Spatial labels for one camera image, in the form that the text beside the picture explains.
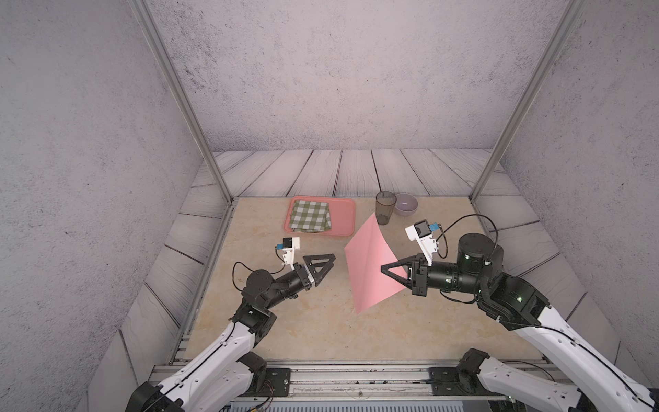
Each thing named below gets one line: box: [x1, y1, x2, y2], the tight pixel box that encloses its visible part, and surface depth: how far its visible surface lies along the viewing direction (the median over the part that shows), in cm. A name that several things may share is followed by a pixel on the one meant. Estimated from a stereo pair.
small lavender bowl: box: [393, 192, 419, 216], surface depth 116 cm
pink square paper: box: [344, 212, 408, 315], surface depth 62 cm
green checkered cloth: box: [289, 199, 333, 233], surface depth 115 cm
